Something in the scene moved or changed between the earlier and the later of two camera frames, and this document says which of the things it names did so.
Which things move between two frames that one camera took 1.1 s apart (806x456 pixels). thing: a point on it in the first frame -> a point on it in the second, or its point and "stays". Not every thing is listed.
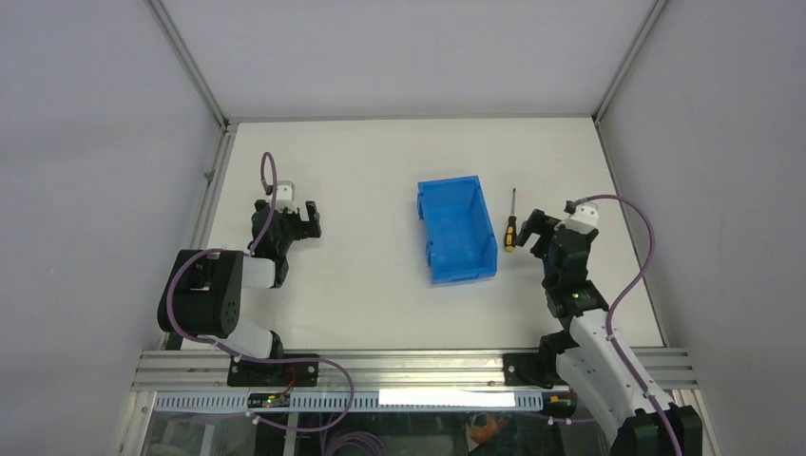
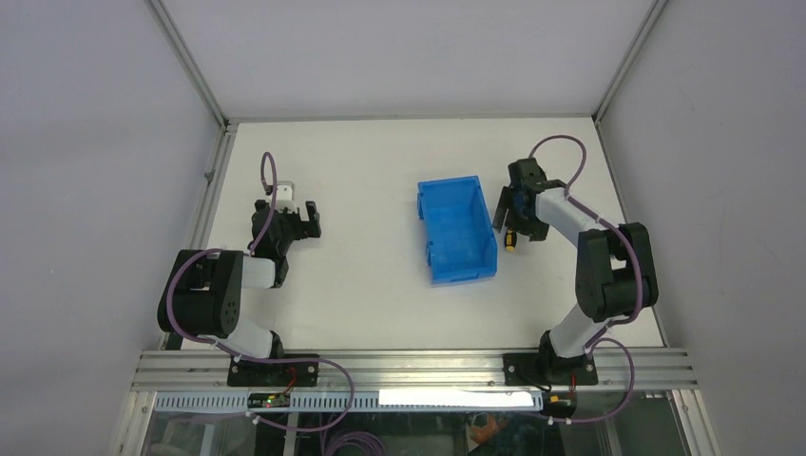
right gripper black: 538,223 -> 536,230
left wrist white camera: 284,196 stays
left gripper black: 309,228 stays
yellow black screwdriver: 511,228 stays
